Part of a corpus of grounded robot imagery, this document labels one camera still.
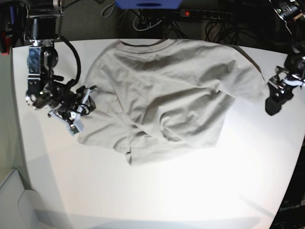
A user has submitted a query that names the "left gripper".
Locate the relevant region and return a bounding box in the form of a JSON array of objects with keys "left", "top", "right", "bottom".
[{"left": 265, "top": 75, "right": 295, "bottom": 116}]

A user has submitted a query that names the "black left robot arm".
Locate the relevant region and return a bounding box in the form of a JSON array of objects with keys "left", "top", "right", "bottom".
[{"left": 265, "top": 0, "right": 305, "bottom": 116}]

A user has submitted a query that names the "white cable loop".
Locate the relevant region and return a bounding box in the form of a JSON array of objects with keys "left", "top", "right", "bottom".
[{"left": 132, "top": 14, "right": 163, "bottom": 31}]

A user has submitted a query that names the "blue box at top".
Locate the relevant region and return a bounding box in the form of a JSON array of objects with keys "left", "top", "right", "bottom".
[{"left": 115, "top": 0, "right": 182, "bottom": 9}]

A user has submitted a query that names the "red and black clamp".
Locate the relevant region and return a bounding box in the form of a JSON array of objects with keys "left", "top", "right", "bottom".
[{"left": 0, "top": 31, "right": 11, "bottom": 55}]

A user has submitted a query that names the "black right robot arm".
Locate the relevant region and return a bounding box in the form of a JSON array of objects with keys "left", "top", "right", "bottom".
[{"left": 24, "top": 0, "right": 95, "bottom": 118}]

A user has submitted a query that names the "grey t-shirt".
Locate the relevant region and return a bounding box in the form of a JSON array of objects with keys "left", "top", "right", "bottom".
[{"left": 78, "top": 40, "right": 268, "bottom": 165}]

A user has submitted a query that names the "grey side table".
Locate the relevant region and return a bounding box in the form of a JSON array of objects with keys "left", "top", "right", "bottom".
[{"left": 0, "top": 170, "right": 40, "bottom": 229}]

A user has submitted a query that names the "black power strip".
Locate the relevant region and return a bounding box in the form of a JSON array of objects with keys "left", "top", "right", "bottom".
[{"left": 180, "top": 9, "right": 234, "bottom": 21}]

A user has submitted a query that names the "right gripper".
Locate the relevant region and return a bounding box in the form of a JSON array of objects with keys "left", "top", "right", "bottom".
[{"left": 76, "top": 88, "right": 96, "bottom": 116}]

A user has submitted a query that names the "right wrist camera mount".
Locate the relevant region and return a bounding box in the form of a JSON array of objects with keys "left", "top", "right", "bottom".
[{"left": 48, "top": 85, "right": 97, "bottom": 135}]

